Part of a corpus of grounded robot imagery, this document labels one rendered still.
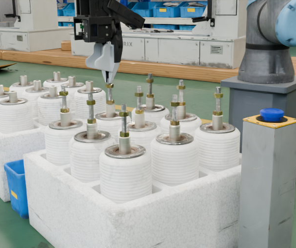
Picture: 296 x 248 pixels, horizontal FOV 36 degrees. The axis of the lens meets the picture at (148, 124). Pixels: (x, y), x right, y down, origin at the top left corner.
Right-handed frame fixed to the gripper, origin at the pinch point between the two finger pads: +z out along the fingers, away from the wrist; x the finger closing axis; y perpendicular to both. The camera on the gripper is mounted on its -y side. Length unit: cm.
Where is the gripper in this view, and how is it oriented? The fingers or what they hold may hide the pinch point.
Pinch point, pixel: (111, 76)
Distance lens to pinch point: 106.5
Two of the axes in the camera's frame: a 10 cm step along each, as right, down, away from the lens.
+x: 6.0, 2.1, -7.8
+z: 0.1, 9.6, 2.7
